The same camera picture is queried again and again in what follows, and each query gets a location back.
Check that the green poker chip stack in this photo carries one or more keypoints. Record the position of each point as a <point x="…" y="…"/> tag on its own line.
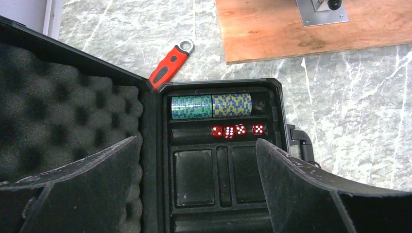
<point x="190" y="107"/>

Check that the metal stand bracket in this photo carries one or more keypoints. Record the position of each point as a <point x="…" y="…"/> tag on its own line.
<point x="321" y="12"/>

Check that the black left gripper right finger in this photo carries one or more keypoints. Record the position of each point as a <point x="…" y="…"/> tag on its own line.
<point x="303" y="198"/>

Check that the wooden board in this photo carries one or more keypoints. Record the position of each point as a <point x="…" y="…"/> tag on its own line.
<point x="258" y="30"/>

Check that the red handled wrench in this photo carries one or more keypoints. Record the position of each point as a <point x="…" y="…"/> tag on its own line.
<point x="173" y="61"/>

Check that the red die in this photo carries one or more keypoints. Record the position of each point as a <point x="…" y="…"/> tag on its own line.
<point x="217" y="131"/>
<point x="228" y="132"/>
<point x="240" y="129"/>
<point x="258" y="129"/>

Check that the yellow poker chip stack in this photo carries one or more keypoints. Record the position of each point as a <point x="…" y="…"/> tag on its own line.
<point x="231" y="105"/>

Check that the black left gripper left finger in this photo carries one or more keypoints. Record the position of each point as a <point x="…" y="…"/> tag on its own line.
<point x="85" y="196"/>

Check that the black poker set case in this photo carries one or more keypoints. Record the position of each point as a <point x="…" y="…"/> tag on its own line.
<point x="59" y="105"/>

